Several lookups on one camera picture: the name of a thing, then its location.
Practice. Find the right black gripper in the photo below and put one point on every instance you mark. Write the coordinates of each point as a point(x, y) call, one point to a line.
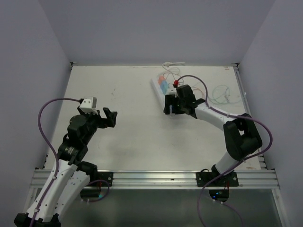
point(171, 100)

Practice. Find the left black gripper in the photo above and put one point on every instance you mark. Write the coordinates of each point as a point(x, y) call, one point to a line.
point(110, 115)

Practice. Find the white power strip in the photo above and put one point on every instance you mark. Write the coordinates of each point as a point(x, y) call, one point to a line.
point(157, 89)

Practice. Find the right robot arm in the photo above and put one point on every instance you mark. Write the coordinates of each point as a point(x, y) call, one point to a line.
point(240, 133)

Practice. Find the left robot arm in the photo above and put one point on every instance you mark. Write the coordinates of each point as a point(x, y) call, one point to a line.
point(70, 174)

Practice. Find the green charger plug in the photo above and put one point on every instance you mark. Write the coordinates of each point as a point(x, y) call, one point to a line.
point(164, 89)

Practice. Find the blue charger plug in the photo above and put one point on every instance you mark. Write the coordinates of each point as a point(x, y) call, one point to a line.
point(164, 84)

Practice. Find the orange charger plug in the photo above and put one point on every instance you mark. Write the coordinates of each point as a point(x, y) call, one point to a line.
point(161, 78)

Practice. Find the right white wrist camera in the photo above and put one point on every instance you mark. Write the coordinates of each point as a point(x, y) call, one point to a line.
point(171, 90)

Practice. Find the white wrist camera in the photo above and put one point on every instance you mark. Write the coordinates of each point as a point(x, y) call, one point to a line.
point(171, 90)
point(88, 105)

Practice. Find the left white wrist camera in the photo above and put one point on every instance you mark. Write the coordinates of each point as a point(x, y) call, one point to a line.
point(88, 105)

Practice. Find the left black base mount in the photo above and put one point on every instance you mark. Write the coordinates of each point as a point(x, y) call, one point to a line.
point(105, 176)

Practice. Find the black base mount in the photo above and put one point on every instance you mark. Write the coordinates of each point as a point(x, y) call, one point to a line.
point(105, 176)
point(204, 176)

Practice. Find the aluminium rail frame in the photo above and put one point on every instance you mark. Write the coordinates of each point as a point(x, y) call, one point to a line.
point(131, 179)

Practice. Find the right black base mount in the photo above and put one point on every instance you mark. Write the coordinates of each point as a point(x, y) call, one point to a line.
point(204, 176)

